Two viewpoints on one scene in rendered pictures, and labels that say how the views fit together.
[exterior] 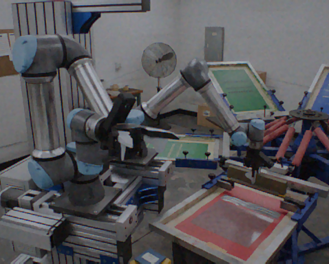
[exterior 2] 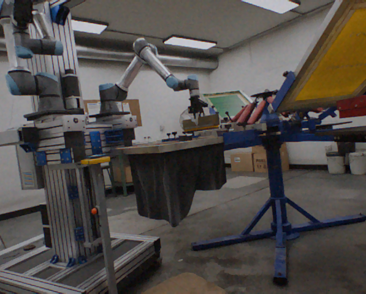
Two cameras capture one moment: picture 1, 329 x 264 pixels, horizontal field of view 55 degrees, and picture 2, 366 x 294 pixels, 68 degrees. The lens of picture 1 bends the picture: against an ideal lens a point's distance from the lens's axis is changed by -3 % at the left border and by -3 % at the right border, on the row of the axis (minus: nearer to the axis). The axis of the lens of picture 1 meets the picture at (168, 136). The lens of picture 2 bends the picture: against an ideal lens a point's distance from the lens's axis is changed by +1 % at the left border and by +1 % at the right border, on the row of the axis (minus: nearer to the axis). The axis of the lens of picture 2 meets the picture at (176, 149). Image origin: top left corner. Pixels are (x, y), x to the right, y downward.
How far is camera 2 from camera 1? 1.18 m
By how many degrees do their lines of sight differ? 20
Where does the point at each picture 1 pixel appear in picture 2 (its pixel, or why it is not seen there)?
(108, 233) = (58, 128)
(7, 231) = not seen: outside the picture
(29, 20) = not seen: hidden behind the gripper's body
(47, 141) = (15, 60)
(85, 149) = (16, 36)
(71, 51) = not seen: hidden behind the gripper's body
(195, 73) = (137, 43)
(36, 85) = (6, 24)
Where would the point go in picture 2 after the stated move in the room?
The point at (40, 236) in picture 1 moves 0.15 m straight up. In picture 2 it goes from (12, 132) to (8, 105)
